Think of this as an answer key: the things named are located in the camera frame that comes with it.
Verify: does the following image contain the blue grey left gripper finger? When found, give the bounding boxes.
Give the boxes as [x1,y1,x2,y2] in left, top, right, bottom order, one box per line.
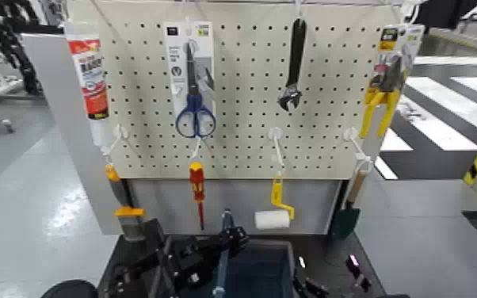
[212,208,235,298]

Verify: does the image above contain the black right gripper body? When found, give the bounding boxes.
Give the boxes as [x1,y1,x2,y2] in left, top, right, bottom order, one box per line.
[345,254,373,293]

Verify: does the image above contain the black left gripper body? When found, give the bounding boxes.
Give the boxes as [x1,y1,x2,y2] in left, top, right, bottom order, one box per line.
[164,226,250,298]

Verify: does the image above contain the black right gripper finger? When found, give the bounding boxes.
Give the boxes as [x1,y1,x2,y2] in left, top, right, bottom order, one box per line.
[292,255,330,298]

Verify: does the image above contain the dark blue plastic crate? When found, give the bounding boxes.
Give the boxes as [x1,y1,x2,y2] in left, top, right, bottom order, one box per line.
[217,239,299,298]

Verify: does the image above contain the grey stand panel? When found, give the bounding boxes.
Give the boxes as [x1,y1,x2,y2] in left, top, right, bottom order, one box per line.
[21,32,343,236]

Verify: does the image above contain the red yellow screwdriver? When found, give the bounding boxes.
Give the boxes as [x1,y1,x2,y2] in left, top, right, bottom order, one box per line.
[189,161,206,231]

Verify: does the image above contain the white pegboard hook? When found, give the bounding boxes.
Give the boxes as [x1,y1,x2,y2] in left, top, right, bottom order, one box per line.
[343,126,374,173]
[100,124,131,158]
[268,126,286,175]
[189,137,204,162]

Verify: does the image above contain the orange grey bar clamp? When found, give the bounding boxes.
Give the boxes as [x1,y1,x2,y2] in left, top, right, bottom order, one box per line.
[104,163,147,243]

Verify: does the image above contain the beige perforated pegboard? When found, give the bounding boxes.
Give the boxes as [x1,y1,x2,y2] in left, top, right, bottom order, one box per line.
[67,0,406,181]

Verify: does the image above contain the blue scissors in package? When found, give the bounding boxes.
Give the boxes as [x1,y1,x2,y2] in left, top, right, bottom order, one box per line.
[163,21,218,139]

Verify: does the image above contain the black adjustable wrench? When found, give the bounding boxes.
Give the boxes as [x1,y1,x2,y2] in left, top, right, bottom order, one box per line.
[277,17,308,113]

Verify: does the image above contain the white red sealant tube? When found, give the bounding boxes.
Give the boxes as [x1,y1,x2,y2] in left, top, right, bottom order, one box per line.
[64,21,113,147]

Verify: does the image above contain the yellow handled white paint roller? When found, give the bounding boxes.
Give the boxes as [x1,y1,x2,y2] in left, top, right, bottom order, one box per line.
[254,174,296,230]

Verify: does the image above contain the green trowel wooden handle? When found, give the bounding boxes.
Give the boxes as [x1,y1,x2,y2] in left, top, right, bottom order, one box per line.
[330,170,369,240]

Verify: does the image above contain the yellow handled pliers in package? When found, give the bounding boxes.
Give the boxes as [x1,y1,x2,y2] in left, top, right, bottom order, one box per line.
[359,24,425,140]

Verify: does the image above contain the black cable drag chain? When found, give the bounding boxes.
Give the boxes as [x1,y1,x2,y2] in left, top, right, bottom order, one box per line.
[0,0,44,97]

